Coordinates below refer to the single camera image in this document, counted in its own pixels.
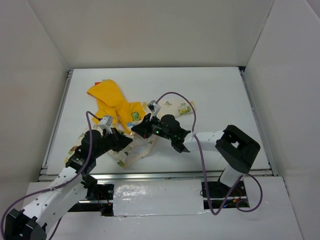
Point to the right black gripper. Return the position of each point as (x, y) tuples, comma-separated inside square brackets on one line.
[(148, 127)]

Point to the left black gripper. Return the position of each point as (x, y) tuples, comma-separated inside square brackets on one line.
[(116, 139)]

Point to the yellow hooded dinosaur print jacket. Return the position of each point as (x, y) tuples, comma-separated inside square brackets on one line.
[(111, 101)]

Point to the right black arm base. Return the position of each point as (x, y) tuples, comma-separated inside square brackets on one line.
[(219, 191)]

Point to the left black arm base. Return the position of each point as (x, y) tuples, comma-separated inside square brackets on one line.
[(101, 195)]

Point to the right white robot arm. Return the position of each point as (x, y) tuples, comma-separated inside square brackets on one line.
[(236, 147)]

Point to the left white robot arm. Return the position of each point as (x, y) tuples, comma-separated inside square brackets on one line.
[(35, 220)]

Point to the white taped cover plate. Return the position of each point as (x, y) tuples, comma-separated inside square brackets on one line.
[(157, 198)]

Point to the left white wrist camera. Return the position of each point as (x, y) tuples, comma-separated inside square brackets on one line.
[(106, 123)]

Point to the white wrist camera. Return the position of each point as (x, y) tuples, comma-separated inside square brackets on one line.
[(154, 107), (106, 123)]

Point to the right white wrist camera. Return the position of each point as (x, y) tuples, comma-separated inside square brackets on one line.
[(154, 107)]

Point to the aluminium front rail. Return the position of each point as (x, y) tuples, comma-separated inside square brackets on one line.
[(44, 177)]

